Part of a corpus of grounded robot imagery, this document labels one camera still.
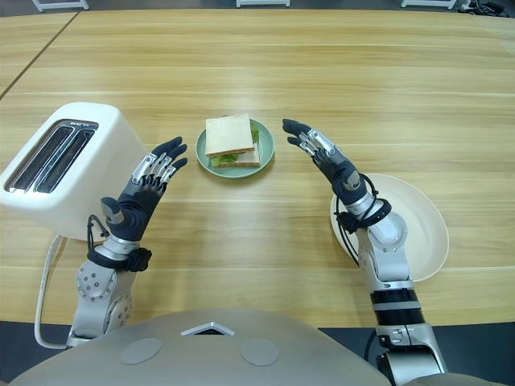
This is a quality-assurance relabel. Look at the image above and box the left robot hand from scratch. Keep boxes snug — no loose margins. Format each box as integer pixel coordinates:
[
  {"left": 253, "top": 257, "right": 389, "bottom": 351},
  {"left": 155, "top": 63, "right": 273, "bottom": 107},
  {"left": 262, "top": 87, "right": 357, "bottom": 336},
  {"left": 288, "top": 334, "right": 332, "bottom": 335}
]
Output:
[{"left": 100, "top": 136, "right": 189, "bottom": 254}]

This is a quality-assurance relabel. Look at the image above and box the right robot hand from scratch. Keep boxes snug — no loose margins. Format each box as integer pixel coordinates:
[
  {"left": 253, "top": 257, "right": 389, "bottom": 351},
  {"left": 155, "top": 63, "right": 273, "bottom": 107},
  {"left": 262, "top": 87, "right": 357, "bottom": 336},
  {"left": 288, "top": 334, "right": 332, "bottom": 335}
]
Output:
[{"left": 282, "top": 118, "right": 387, "bottom": 226}]

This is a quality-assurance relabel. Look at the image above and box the cream toaster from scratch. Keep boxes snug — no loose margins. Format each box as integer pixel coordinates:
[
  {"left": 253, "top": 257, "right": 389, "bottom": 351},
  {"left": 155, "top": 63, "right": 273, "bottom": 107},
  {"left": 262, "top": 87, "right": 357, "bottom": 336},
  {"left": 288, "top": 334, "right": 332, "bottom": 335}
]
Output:
[{"left": 0, "top": 101, "right": 150, "bottom": 242}]

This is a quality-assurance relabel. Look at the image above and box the green plate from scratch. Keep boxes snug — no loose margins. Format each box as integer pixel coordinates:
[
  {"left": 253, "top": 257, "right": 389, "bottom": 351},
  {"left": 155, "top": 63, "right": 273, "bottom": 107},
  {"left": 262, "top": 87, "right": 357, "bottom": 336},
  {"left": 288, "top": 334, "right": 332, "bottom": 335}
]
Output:
[{"left": 196, "top": 118, "right": 276, "bottom": 179}]

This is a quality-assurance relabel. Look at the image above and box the bread slice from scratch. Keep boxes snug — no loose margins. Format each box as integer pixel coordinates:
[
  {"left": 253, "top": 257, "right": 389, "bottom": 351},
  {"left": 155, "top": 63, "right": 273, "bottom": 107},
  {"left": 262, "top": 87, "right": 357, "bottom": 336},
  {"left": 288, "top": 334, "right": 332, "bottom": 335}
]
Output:
[
  {"left": 204, "top": 113, "right": 256, "bottom": 158},
  {"left": 208, "top": 148, "right": 261, "bottom": 168}
]

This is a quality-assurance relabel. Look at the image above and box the green lettuce leaf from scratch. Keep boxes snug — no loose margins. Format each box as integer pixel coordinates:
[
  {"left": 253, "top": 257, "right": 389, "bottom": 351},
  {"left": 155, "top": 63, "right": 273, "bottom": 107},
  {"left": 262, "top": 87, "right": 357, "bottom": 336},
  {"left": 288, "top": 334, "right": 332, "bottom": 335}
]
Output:
[{"left": 212, "top": 123, "right": 261, "bottom": 168}]

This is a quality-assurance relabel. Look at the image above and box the cream plate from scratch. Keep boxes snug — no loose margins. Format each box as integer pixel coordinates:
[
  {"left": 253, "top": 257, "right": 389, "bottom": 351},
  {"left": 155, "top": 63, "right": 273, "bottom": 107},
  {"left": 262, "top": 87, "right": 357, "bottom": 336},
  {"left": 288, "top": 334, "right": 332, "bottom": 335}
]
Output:
[{"left": 330, "top": 173, "right": 450, "bottom": 282}]

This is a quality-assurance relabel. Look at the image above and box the robot body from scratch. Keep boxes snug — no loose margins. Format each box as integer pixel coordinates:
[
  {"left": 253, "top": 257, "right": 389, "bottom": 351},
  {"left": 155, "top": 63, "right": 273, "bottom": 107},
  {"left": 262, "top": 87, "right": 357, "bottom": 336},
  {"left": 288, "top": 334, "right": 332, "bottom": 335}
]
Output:
[{"left": 6, "top": 307, "right": 393, "bottom": 386}]

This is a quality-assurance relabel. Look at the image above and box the black cable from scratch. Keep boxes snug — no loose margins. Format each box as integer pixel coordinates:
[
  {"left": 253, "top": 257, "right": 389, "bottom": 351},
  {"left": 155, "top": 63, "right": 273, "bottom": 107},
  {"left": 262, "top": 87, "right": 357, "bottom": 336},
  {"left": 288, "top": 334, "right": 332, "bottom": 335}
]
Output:
[
  {"left": 85, "top": 214, "right": 110, "bottom": 253},
  {"left": 334, "top": 173, "right": 381, "bottom": 266}
]

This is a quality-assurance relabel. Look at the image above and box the white cord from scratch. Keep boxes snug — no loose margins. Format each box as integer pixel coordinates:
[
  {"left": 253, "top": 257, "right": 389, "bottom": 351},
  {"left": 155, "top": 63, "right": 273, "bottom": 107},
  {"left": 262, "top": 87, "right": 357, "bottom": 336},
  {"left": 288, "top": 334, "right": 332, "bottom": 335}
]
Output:
[{"left": 33, "top": 235, "right": 69, "bottom": 349}]

